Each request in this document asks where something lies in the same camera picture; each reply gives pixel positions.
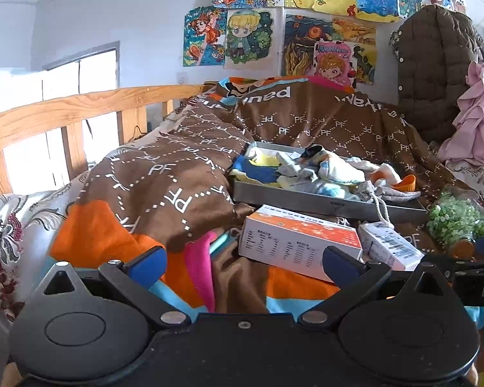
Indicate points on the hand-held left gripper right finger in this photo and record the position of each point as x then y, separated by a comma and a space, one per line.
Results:
339, 268

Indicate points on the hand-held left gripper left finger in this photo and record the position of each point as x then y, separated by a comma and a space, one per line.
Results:
149, 267

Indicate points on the grey tray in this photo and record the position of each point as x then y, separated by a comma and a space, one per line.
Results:
298, 201

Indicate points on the orange white box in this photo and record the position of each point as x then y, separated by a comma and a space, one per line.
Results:
290, 246

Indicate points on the small white box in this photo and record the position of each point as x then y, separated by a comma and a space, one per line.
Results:
391, 246

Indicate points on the cream patterned quilt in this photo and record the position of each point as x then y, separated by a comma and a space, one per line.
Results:
476, 177

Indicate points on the light blue white sock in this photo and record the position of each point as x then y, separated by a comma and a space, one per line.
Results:
318, 188

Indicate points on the beige knitted cloth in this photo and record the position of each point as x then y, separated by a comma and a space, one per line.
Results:
387, 195

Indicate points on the pile of small socks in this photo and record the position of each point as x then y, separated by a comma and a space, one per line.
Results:
338, 167

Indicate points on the orange white sock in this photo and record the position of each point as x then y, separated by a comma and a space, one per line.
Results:
391, 173

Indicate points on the pink cloth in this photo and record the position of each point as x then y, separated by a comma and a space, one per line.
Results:
476, 121

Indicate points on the blue yellow cloth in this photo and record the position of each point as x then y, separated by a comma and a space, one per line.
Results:
254, 171

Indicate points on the floral bed sheet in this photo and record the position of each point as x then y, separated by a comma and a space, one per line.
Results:
8, 229

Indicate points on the brown printed blanket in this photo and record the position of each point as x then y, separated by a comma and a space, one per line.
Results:
306, 117

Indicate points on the brown quilted jacket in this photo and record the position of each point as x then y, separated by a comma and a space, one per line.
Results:
431, 68

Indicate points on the pink girl poster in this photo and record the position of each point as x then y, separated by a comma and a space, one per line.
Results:
334, 64

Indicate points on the window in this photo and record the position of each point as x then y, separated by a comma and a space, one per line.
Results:
96, 68

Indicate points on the swirly orange blue poster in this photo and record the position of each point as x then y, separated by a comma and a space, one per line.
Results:
302, 44

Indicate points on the orange-haired girl blue poster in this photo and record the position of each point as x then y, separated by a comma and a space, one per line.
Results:
203, 36

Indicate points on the blond boy green poster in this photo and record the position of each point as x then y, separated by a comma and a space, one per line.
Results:
250, 36

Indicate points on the wooden bed rail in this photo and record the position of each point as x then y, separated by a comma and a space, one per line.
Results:
64, 109

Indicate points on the white wall outlet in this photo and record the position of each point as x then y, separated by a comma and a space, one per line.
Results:
182, 77

